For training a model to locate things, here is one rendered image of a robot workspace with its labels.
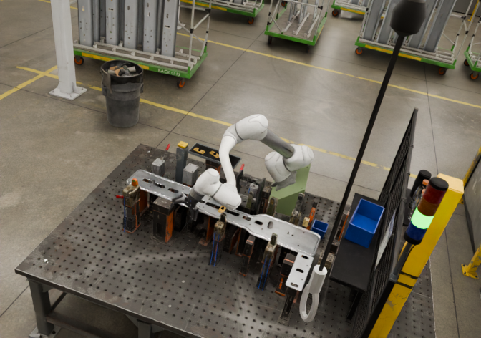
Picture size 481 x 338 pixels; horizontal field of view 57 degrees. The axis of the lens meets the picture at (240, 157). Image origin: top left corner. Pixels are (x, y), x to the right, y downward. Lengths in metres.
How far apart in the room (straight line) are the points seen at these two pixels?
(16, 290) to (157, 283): 1.37
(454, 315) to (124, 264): 2.81
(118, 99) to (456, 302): 4.10
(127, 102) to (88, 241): 2.63
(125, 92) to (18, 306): 2.68
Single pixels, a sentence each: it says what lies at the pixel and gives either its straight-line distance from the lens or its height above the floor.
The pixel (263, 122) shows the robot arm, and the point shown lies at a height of 1.54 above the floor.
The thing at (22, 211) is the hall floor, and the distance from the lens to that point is 4.58.
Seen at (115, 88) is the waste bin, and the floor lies 0.56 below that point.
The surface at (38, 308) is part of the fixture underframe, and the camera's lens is 3.40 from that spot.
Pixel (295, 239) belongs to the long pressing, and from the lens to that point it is 2.90.
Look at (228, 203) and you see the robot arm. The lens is 2.62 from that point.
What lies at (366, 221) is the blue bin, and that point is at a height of 1.03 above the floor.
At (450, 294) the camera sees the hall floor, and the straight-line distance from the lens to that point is 4.55.
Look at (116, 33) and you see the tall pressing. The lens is 7.25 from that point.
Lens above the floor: 2.95
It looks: 34 degrees down
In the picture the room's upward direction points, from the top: 9 degrees clockwise
